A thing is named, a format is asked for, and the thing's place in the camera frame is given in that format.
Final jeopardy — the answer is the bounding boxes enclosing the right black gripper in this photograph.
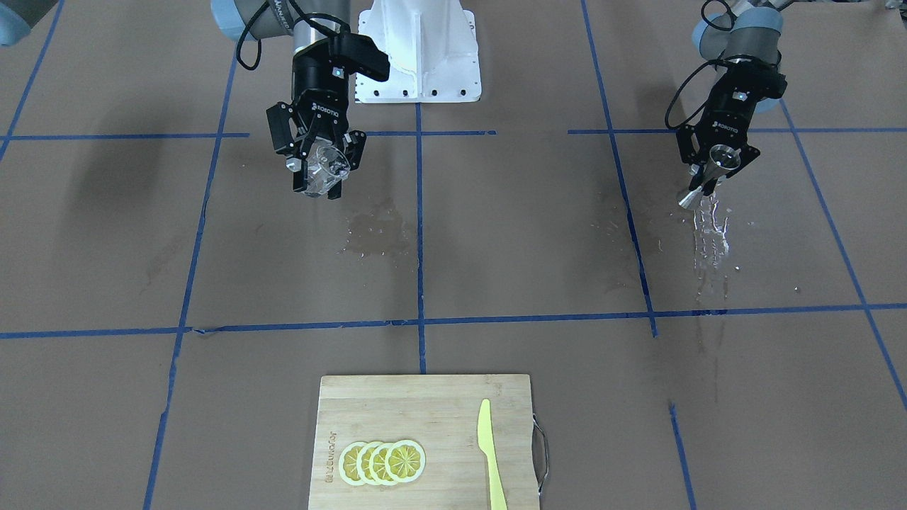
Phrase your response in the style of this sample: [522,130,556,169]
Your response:
[266,55,367,200]

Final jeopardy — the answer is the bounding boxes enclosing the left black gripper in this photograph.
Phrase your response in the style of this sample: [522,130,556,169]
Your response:
[676,69,761,196]

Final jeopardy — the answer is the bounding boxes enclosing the steel jigger measuring cup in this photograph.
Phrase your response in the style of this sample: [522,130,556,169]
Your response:
[677,144,741,209]

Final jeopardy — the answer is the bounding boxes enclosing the clear glass beaker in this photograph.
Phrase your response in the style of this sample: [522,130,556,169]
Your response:
[303,138,352,200]

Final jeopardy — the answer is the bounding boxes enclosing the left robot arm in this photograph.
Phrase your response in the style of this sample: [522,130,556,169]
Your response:
[665,1,787,207]

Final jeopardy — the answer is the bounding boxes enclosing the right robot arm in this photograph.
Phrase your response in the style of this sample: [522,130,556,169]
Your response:
[210,1,367,200]

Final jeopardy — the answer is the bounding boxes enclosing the lemon slice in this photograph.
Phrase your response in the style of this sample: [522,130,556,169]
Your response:
[354,441,383,485]
[338,441,366,487]
[385,439,427,483]
[366,443,398,485]

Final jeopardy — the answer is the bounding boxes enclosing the yellow plastic knife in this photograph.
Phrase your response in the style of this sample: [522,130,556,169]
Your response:
[477,398,507,509]

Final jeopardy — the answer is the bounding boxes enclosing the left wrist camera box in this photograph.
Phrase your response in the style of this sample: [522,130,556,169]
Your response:
[740,60,788,101]

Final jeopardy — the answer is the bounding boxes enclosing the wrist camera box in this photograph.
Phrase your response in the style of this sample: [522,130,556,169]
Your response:
[328,32,390,83]
[740,60,788,101]

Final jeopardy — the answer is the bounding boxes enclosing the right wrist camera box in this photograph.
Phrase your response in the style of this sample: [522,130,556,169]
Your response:
[328,32,390,83]

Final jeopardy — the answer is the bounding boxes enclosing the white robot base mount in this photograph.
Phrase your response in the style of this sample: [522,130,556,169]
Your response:
[354,1,483,104]

